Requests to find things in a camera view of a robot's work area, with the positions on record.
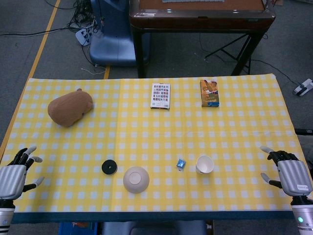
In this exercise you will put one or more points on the yellow checked tablecloth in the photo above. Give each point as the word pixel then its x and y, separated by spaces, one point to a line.
pixel 156 134

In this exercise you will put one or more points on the beige bowl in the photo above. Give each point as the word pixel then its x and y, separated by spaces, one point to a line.
pixel 136 180

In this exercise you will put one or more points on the white floral paper cup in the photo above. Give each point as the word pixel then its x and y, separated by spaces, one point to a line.
pixel 204 164

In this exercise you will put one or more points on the orange blue card box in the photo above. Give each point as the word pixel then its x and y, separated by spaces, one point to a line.
pixel 209 93

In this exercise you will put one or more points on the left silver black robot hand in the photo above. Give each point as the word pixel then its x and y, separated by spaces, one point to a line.
pixel 11 178

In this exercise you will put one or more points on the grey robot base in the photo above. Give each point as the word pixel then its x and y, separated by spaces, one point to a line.
pixel 154 228

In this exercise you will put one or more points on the blue plastic crate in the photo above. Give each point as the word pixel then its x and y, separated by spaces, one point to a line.
pixel 78 228

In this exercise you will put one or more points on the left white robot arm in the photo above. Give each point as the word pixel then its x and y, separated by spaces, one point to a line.
pixel 5 216

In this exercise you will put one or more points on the white card box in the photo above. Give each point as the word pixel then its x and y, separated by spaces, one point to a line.
pixel 160 96

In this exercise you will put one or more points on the dark wooden mahjong table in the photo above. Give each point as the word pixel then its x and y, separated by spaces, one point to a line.
pixel 203 20

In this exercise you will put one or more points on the brown plush capybara toy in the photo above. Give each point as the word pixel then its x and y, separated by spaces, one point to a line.
pixel 69 109

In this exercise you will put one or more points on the small blue candy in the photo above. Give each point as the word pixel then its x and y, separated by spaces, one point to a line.
pixel 181 164

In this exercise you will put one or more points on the black tape roll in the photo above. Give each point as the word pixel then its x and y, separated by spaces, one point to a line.
pixel 109 167

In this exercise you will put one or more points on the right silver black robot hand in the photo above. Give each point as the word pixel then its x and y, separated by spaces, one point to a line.
pixel 294 175

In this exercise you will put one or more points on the white power strip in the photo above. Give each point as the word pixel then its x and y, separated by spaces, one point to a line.
pixel 82 36

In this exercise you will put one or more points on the white black floor device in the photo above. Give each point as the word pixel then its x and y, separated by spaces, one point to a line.
pixel 303 87

